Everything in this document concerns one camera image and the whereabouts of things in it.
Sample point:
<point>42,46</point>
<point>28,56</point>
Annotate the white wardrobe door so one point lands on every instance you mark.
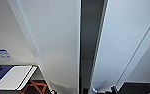
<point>121,40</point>
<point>54,43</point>

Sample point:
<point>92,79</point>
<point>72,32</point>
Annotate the white wardrobe carcass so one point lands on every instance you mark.
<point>91,33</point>

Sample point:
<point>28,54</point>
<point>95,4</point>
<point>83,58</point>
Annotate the white board with black edge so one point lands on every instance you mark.
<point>14,77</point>

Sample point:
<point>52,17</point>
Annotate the blue and white wall sticker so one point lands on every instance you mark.
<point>3,55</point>

